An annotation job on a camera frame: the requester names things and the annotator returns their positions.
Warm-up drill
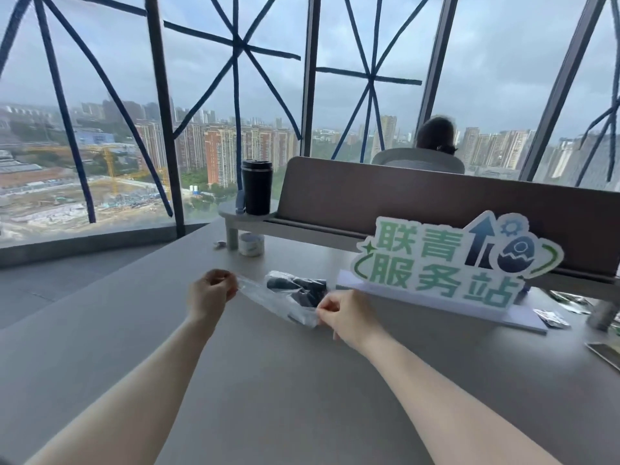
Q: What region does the person's left forearm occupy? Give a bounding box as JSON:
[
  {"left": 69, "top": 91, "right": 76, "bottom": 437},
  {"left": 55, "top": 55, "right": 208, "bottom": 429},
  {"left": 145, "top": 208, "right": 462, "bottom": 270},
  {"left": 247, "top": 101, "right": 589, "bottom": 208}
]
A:
[{"left": 24, "top": 315, "right": 219, "bottom": 465}]

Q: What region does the white tape roll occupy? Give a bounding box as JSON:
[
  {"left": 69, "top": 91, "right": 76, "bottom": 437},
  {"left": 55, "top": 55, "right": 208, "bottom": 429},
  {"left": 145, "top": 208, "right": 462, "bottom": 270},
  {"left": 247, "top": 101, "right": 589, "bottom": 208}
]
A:
[{"left": 238, "top": 232, "right": 265, "bottom": 257}]

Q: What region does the green and white cutout sign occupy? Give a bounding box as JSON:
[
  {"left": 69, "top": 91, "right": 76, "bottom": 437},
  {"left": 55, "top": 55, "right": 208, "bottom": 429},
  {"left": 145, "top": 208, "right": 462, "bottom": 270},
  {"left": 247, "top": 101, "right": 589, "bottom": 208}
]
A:
[{"left": 352, "top": 211, "right": 565, "bottom": 310}]

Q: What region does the small printed sachet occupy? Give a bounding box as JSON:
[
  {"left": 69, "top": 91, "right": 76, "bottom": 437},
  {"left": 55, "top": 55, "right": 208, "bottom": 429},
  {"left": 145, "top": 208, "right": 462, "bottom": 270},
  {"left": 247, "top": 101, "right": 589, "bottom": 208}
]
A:
[{"left": 533, "top": 309, "right": 571, "bottom": 330}]

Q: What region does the clear plastic bag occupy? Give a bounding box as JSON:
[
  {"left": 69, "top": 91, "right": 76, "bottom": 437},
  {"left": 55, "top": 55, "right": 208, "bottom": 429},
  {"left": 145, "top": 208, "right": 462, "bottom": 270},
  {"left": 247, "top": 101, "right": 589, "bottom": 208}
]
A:
[{"left": 232, "top": 271, "right": 330, "bottom": 330}]

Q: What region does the smartphone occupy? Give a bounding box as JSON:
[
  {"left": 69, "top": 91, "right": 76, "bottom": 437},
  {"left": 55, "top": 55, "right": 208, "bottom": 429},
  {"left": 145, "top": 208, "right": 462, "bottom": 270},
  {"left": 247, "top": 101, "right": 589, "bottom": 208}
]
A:
[{"left": 585, "top": 342, "right": 620, "bottom": 372}]

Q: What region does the dark printed sachet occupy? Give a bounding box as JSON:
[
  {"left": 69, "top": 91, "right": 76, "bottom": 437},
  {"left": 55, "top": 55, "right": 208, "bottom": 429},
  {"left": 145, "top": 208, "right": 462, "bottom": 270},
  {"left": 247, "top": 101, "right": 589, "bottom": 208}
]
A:
[{"left": 550, "top": 290, "right": 594, "bottom": 315}]

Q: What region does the black travel mug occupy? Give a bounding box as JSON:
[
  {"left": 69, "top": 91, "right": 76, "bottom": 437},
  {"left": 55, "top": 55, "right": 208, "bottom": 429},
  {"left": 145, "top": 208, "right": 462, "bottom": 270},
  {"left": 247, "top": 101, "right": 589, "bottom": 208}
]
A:
[{"left": 241, "top": 159, "right": 274, "bottom": 216}]

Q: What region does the person's left hand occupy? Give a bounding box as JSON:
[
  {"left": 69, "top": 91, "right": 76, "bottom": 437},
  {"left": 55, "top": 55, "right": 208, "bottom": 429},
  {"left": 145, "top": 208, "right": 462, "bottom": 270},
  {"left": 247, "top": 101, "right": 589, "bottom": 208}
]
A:
[{"left": 187, "top": 269, "right": 239, "bottom": 326}]

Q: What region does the person's right forearm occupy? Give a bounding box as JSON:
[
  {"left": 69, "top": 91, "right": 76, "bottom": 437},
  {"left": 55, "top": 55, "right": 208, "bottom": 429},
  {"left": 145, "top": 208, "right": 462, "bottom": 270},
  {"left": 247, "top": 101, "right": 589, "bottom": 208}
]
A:
[{"left": 358, "top": 329, "right": 565, "bottom": 465}]

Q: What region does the person's right hand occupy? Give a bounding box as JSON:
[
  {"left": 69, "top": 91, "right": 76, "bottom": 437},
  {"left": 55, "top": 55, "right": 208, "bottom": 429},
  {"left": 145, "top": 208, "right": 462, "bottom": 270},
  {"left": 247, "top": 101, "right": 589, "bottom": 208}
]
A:
[{"left": 316, "top": 289, "right": 384, "bottom": 353}]

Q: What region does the brown desk divider shelf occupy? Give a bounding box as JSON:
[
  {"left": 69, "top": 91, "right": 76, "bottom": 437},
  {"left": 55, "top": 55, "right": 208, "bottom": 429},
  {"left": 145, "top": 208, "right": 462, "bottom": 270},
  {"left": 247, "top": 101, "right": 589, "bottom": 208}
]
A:
[{"left": 218, "top": 157, "right": 620, "bottom": 331}]

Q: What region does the black device in bag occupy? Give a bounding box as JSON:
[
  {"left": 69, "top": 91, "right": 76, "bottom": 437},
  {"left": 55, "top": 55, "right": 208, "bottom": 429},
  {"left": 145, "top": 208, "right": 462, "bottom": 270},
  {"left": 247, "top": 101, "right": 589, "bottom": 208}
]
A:
[{"left": 266, "top": 271, "right": 328, "bottom": 309}]

